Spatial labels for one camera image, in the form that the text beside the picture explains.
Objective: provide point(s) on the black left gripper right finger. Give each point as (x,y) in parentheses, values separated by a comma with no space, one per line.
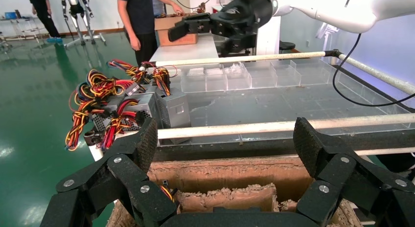
(350,186)

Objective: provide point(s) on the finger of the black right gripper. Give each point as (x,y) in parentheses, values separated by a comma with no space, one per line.
(238,45)
(194,24)

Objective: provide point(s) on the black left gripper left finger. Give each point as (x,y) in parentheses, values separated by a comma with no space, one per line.
(103,193)

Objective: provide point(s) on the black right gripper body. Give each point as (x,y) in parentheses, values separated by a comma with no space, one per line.
(246,15)

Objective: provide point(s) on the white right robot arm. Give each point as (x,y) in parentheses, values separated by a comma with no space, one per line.
(340,11)

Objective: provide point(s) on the white column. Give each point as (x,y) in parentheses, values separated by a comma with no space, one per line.
(269,40)

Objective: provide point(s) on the cardboard box with red print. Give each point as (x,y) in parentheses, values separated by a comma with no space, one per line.
(162,27)

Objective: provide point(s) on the black round stool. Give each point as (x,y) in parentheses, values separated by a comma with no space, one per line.
(287,45)

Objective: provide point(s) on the person in black shirt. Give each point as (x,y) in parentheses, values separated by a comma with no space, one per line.
(139,11)

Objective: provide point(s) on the white standing fan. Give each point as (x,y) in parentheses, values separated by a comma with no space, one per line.
(325,34)

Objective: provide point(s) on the long clear acrylic bin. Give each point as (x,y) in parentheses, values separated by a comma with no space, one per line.
(373,102)

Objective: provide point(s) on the worn brown cardboard box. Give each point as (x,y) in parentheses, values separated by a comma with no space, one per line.
(259,173)

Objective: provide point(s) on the humanoid robot on stand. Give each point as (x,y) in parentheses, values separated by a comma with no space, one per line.
(77,11)

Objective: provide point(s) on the person in black walking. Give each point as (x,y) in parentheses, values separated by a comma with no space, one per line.
(42,8)

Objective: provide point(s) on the white side table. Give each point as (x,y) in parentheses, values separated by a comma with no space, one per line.
(19,21)

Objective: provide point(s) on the blue crate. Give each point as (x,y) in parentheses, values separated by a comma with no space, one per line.
(9,15)

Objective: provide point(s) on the white padded pipe rail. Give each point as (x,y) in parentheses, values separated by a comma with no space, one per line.
(382,77)
(243,58)
(291,125)

